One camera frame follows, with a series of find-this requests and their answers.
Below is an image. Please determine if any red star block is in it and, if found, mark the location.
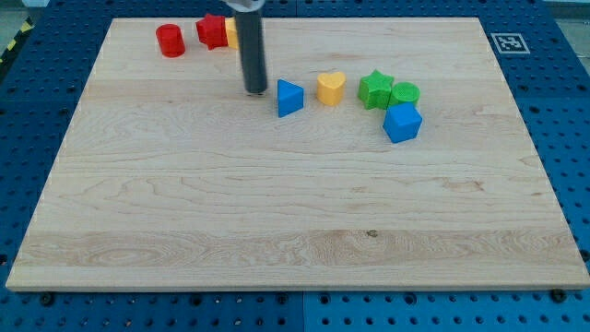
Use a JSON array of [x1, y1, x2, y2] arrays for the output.
[[195, 14, 229, 50]]

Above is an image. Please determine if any green cylinder block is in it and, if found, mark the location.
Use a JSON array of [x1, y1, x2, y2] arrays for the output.
[[388, 82, 420, 106]]

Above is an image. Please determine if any wooden board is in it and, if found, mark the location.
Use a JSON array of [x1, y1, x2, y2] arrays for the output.
[[6, 18, 589, 292]]

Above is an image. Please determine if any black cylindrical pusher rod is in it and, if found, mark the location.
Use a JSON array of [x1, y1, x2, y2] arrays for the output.
[[234, 11, 267, 94]]

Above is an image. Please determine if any yellow block behind rod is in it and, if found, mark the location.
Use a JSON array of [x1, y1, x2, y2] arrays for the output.
[[225, 18, 239, 50]]

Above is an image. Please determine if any white fiducial marker tag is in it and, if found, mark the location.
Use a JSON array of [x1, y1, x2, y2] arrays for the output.
[[490, 32, 530, 54]]

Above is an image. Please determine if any red cylinder block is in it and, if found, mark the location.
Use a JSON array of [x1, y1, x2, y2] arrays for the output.
[[156, 24, 185, 58]]

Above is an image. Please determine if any yellow heart block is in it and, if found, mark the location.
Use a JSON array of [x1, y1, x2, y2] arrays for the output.
[[316, 72, 347, 106]]

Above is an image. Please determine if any green star block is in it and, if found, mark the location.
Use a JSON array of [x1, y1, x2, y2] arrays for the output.
[[358, 69, 395, 110]]

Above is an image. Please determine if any blue triangle block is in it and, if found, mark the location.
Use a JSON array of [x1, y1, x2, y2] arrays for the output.
[[277, 79, 304, 117]]

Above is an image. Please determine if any blue cube block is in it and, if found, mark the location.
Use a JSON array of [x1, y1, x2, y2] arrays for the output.
[[383, 102, 422, 143]]

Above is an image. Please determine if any grey rod mount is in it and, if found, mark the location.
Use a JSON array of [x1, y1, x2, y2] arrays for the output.
[[222, 0, 266, 11]]

